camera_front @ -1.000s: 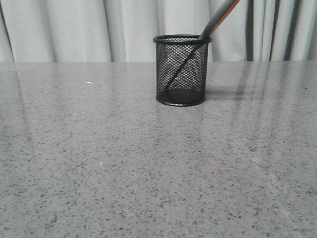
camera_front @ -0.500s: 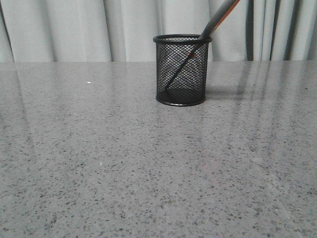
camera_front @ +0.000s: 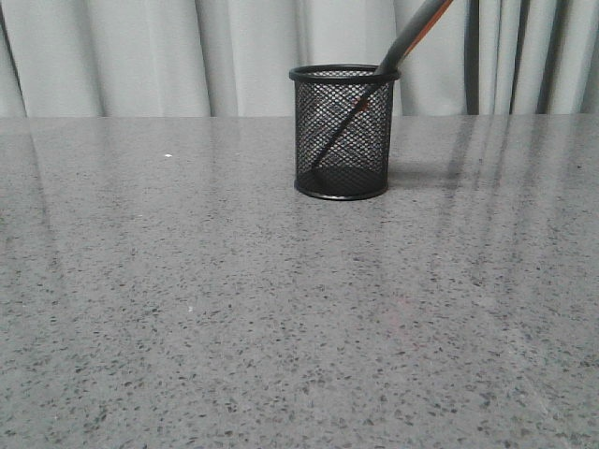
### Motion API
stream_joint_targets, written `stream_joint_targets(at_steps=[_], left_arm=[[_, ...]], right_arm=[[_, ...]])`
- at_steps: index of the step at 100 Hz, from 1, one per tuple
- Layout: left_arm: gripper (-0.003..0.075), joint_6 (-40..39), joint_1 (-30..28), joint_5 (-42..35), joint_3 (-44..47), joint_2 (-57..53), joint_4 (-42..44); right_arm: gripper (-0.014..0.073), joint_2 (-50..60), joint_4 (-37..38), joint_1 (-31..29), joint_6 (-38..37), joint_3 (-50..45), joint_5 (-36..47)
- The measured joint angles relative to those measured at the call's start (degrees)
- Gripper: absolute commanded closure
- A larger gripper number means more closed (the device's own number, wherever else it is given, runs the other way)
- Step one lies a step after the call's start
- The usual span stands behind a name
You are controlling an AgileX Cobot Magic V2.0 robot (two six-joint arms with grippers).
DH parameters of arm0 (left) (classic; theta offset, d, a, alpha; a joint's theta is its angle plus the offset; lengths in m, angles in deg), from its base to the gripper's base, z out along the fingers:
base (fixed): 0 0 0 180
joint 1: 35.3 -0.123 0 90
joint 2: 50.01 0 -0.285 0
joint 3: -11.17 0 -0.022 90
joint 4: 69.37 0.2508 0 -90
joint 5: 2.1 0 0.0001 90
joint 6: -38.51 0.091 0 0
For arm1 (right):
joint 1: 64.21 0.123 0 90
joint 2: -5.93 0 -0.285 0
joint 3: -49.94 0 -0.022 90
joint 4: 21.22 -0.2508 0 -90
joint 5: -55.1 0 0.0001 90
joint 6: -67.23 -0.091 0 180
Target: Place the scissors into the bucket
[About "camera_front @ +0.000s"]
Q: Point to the grey orange handled scissors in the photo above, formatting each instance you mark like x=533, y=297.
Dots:
x=417, y=27

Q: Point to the grey white curtain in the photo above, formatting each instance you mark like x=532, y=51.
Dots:
x=232, y=58

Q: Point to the black mesh pen bucket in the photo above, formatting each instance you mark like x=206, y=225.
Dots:
x=343, y=118

